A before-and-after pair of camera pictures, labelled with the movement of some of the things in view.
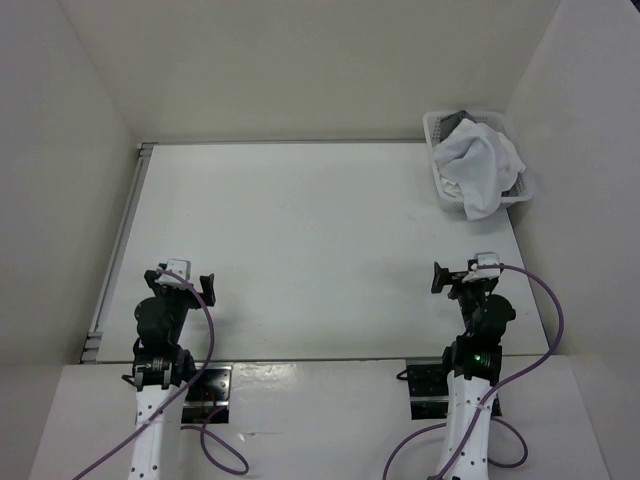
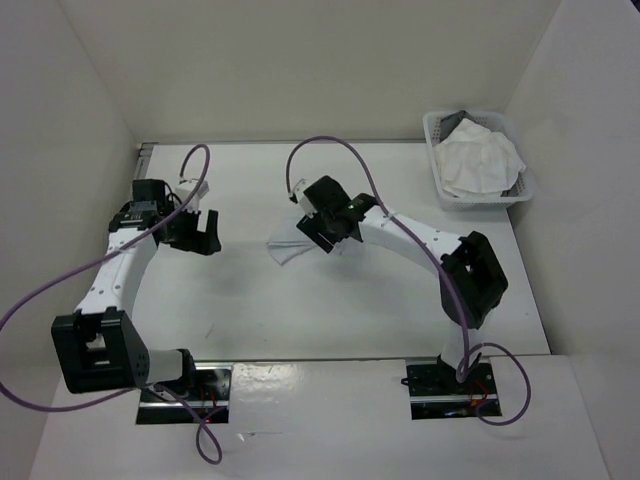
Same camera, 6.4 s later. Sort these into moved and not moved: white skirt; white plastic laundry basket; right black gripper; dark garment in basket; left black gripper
Moved: left black gripper; right black gripper; white skirt
Not moved: white plastic laundry basket; dark garment in basket
